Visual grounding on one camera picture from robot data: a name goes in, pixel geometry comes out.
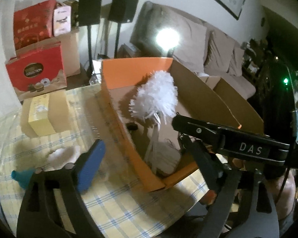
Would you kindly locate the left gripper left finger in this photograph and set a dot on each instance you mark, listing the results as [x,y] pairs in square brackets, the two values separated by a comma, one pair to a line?
[87,165]

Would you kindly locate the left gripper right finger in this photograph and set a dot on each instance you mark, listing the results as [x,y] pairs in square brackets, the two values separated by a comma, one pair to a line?
[208,163]

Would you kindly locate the white feather shuttlecock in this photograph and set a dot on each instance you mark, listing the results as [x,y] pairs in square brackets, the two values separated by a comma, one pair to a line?
[59,158]

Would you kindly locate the clear plastic sheet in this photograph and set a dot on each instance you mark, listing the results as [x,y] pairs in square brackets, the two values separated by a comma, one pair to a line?
[19,151]

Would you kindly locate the blue collapsible funnel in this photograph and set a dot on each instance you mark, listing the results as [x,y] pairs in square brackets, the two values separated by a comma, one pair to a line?
[23,177]

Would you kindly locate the yellow tan small box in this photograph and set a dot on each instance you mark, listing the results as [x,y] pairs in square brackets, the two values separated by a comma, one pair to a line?
[45,114]

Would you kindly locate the white fluffy duster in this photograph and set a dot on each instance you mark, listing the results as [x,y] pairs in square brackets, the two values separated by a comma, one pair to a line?
[155,101]

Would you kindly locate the white earphone case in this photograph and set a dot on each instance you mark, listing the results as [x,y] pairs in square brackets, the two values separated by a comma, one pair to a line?
[162,158]

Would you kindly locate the person's right hand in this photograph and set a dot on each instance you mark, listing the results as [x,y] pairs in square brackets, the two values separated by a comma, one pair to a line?
[286,201]

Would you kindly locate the yellow plaid tablecloth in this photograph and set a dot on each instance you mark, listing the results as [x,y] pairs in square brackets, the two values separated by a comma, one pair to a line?
[110,189]

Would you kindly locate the open brown cardboard box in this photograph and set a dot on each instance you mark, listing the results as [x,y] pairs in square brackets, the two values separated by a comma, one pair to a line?
[244,113]

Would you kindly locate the orange cardboard box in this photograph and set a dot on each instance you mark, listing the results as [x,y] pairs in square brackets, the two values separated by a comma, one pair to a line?
[121,79]

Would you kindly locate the red collection gift bag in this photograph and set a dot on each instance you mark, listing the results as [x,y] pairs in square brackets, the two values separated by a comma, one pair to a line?
[37,72]

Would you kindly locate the bright led lamp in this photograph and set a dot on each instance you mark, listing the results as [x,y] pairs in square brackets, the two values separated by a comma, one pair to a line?
[167,39]

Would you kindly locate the large brown cardboard box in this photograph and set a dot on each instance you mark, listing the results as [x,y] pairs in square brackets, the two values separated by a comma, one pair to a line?
[69,48]

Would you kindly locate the brown sofa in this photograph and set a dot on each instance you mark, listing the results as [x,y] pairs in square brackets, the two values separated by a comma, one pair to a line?
[202,48]

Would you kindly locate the pink tissue pack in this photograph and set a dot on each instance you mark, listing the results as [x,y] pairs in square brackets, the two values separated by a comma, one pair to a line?
[61,19]

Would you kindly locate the red gift bag top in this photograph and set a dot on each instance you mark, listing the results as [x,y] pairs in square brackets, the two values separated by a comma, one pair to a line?
[33,24]

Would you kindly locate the right black speaker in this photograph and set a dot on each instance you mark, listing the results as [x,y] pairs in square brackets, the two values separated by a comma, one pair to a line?
[122,11]

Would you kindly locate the black speaker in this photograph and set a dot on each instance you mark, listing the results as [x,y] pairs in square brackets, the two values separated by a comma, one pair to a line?
[89,12]
[122,11]

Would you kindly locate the left black speaker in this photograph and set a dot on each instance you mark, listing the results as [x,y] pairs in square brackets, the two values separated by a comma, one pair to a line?
[89,12]

